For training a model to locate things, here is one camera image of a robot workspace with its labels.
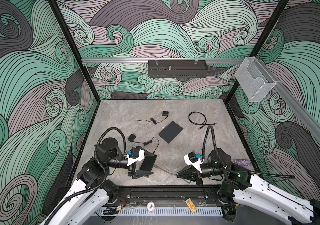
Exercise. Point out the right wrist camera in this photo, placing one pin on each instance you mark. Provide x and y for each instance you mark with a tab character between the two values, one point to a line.
193	159

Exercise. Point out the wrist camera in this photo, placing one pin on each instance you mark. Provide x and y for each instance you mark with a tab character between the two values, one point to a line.
193	159
134	155

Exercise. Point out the black wall tray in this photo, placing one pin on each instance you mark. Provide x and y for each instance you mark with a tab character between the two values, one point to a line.
177	69

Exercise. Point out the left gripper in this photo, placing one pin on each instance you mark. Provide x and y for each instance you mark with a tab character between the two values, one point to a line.
138	173

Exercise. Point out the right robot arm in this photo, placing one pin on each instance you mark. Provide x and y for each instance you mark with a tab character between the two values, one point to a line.
244	187

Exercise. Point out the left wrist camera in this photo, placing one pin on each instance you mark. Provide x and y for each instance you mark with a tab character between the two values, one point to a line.
134	155

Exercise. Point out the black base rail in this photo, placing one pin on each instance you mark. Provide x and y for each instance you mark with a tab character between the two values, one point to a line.
210	194

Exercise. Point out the white slotted cable duct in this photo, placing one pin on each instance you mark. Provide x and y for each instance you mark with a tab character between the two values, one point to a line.
166	212

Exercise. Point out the yellow tag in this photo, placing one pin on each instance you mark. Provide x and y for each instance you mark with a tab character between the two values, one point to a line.
191	205

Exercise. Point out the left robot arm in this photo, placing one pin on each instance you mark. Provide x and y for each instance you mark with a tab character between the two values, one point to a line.
92	189

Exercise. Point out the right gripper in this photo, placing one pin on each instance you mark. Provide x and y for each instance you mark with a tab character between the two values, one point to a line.
193	172

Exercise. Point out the clear acrylic wall holder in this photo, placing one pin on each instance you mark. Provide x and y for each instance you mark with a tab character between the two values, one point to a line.
255	79

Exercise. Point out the ribbed black network switch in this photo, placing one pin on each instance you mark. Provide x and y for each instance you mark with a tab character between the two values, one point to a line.
148	163

